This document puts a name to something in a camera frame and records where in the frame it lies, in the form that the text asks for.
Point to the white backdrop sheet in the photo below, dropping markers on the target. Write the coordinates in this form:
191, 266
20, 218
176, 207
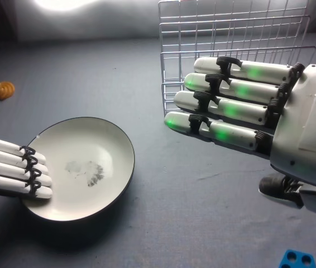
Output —
105, 22

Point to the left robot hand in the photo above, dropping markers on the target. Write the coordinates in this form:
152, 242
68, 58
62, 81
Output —
7, 167

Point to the orange swirl toy pastry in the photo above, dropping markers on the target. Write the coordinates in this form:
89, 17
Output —
4, 90

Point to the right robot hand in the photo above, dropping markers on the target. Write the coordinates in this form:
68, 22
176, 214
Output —
306, 125

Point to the blue pentagon block with holes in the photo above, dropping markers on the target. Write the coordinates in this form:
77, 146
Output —
289, 261

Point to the grey table cloth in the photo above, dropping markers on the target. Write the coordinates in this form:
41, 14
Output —
174, 195

